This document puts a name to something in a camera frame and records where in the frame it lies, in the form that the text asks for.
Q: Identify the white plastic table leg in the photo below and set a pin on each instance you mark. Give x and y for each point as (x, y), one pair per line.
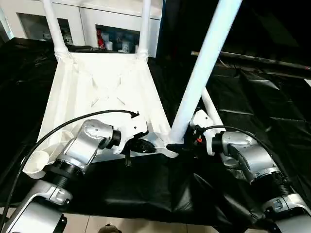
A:
(56, 29)
(211, 106)
(201, 68)
(143, 31)

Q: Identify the white plastic table top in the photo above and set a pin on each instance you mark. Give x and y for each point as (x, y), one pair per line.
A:
(97, 80)

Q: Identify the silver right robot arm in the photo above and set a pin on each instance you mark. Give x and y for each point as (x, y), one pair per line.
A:
(255, 155)

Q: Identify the black plastic mat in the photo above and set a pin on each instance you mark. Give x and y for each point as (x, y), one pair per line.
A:
(255, 109)

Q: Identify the small white object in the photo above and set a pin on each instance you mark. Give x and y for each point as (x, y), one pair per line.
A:
(268, 128)

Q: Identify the brown round floor object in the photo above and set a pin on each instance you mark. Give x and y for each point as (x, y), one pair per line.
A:
(110, 229)

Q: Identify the small white jar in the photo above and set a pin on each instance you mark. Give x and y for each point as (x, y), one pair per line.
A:
(109, 44)

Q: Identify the dark metal rod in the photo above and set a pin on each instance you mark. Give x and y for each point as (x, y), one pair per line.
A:
(267, 59)

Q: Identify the red package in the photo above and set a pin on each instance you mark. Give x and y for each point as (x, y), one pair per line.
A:
(100, 38)

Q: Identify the black box gold label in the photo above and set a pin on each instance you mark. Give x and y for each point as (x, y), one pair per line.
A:
(175, 24)

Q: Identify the white flat board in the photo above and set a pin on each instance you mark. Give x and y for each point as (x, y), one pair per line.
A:
(309, 82)

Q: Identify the white glass-door cabinet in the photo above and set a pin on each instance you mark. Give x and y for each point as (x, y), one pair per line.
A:
(85, 19)

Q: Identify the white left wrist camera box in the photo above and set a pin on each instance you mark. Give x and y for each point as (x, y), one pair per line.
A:
(131, 126)

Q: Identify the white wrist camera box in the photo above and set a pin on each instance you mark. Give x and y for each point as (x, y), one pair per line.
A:
(204, 119)
(131, 126)

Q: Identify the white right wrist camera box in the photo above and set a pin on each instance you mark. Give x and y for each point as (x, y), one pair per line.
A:
(204, 119)

